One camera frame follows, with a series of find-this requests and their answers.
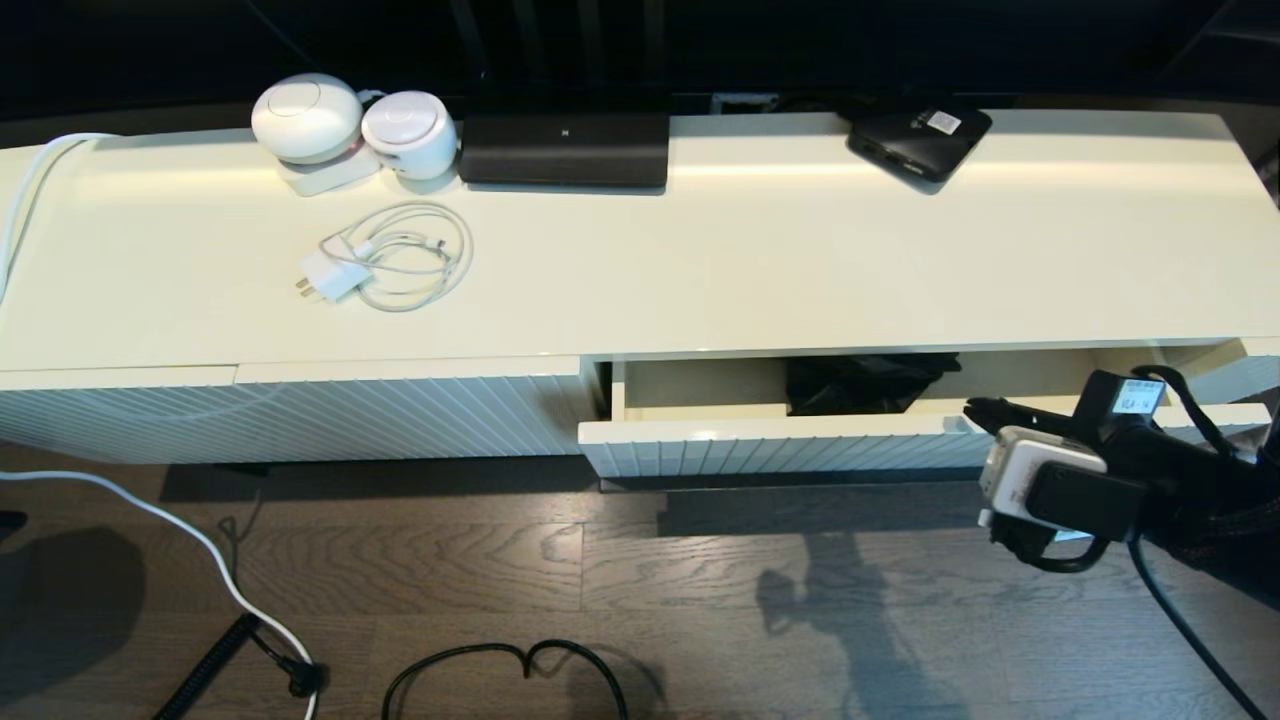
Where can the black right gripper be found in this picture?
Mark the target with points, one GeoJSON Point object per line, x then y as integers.
{"type": "Point", "coordinates": [1130, 430]}

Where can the black folding umbrella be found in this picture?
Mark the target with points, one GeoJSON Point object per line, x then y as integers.
{"type": "Point", "coordinates": [860, 385]}

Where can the white ribbed drawer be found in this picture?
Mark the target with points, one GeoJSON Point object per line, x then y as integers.
{"type": "Point", "coordinates": [700, 445]}

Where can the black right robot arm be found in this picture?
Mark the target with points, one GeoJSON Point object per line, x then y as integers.
{"type": "Point", "coordinates": [1240, 520]}

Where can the white ribbed TV cabinet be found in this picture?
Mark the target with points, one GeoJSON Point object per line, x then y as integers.
{"type": "Point", "coordinates": [650, 280]}

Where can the black set-top box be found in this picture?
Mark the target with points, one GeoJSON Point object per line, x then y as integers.
{"type": "Point", "coordinates": [915, 143]}

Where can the black router box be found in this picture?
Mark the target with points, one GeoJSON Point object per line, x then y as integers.
{"type": "Point", "coordinates": [565, 150]}

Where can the white ribbed cabinet front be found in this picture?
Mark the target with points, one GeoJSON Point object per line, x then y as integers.
{"type": "Point", "coordinates": [110, 415]}
{"type": "Point", "coordinates": [420, 415]}

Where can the small white round device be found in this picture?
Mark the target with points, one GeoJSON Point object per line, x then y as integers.
{"type": "Point", "coordinates": [408, 128]}

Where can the white charger plug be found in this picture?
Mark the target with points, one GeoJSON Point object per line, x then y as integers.
{"type": "Point", "coordinates": [335, 274]}

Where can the white flat device base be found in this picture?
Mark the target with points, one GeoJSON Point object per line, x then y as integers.
{"type": "Point", "coordinates": [330, 177]}

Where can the large white round device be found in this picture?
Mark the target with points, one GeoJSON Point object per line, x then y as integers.
{"type": "Point", "coordinates": [306, 116]}

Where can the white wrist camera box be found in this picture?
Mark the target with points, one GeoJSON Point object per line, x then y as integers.
{"type": "Point", "coordinates": [1005, 480]}

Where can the white wall socket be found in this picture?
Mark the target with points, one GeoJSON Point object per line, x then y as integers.
{"type": "Point", "coordinates": [742, 102]}

